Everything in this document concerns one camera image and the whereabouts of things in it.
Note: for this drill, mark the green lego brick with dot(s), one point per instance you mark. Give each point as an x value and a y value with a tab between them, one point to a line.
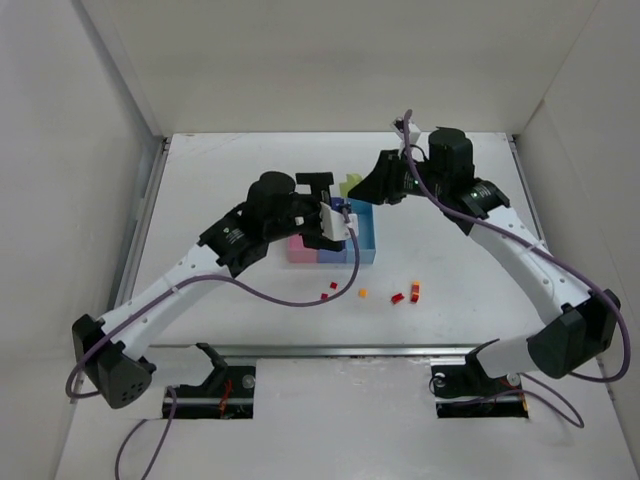
351	180

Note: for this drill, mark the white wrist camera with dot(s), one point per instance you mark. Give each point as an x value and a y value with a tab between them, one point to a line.
408	132
338	224

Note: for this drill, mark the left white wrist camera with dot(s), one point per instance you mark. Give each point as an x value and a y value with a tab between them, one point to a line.
338	224

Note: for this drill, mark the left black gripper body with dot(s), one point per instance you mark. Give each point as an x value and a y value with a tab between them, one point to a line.
316	209

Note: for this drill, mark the light blue container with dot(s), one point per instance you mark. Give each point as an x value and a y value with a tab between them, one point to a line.
366	236

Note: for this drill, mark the red lego brick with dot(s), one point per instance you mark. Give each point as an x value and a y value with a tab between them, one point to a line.
397	298

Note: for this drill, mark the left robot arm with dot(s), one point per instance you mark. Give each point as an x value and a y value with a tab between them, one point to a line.
110	350

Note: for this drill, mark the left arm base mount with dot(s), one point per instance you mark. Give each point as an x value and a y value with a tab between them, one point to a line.
206	385

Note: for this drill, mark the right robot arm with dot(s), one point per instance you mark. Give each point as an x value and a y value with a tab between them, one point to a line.
579	319

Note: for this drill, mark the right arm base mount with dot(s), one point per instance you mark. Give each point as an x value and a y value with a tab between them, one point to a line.
465	391

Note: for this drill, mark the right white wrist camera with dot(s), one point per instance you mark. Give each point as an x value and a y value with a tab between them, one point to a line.
408	132

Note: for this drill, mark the red orange lego stack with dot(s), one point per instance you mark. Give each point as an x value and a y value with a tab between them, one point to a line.
415	292

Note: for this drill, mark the pink container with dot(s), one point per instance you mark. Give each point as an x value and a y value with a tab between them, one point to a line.
297	253

